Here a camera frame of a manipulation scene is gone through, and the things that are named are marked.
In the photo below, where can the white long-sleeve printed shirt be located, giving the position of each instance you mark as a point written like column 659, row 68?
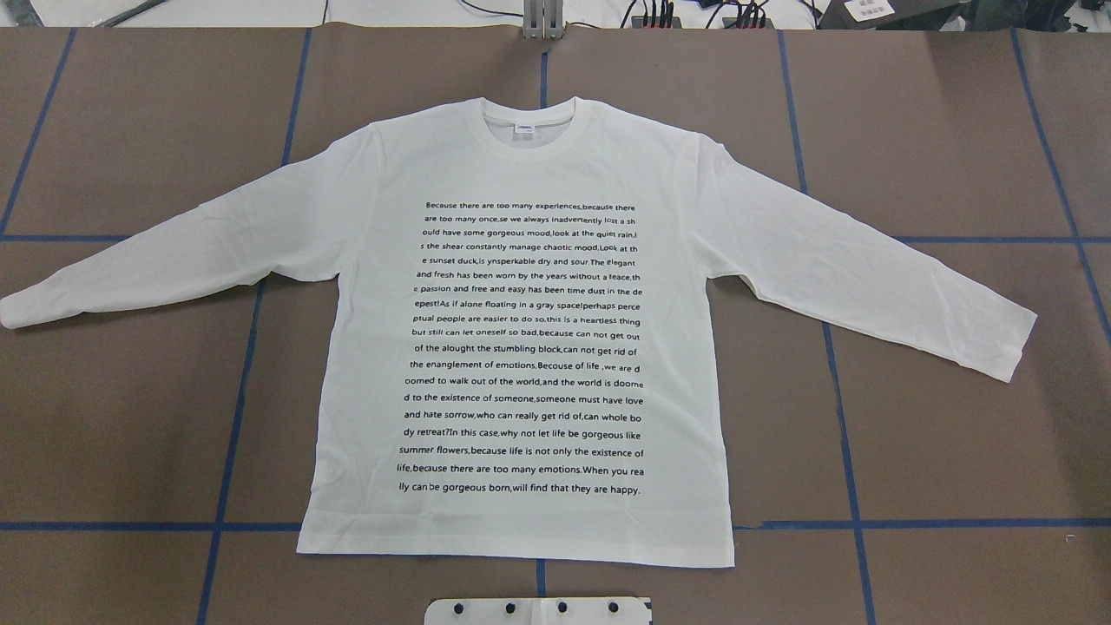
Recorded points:
column 522, row 362

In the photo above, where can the aluminium frame post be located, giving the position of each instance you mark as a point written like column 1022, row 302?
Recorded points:
column 543, row 19

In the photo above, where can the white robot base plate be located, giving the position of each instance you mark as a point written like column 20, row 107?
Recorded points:
column 556, row 610

